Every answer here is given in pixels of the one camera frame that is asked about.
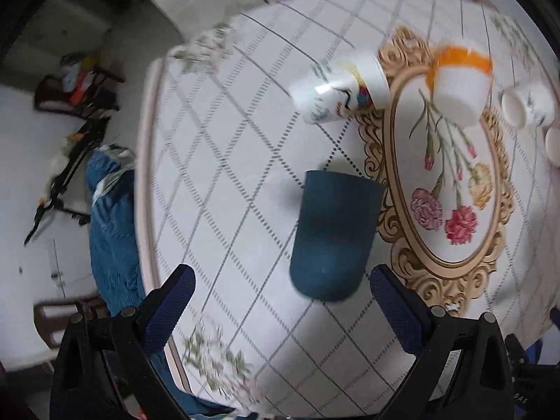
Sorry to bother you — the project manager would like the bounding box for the floral diamond pattern tablecloth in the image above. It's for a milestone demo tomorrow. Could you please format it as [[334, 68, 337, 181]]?
[[137, 0, 559, 418]]

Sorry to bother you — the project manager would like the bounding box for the white paper cup bamboo print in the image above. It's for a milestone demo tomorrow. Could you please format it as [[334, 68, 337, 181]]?
[[501, 80, 556, 129]]

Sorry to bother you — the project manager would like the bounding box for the white paper cup colourful print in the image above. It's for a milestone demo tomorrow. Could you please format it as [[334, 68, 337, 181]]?
[[288, 50, 391, 124]]

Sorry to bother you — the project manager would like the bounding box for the black exercise bench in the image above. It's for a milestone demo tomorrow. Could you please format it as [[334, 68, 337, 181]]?
[[24, 116, 111, 246]]

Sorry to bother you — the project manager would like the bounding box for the red paper cup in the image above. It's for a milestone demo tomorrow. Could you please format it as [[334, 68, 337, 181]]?
[[545, 127, 560, 168]]

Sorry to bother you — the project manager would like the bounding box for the blue quilted blanket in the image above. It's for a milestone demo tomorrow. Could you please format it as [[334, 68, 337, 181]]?
[[85, 143, 237, 420]]

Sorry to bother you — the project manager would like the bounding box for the dark teal plastic cup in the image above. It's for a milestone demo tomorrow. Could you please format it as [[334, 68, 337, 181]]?
[[289, 171, 386, 302]]

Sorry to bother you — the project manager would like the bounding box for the white and orange cup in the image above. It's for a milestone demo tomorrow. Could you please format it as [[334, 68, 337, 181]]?
[[426, 40, 494, 129]]

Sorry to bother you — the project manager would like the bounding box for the dark wooden chair near left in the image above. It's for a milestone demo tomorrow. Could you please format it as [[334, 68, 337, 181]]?
[[33, 293, 110, 350]]

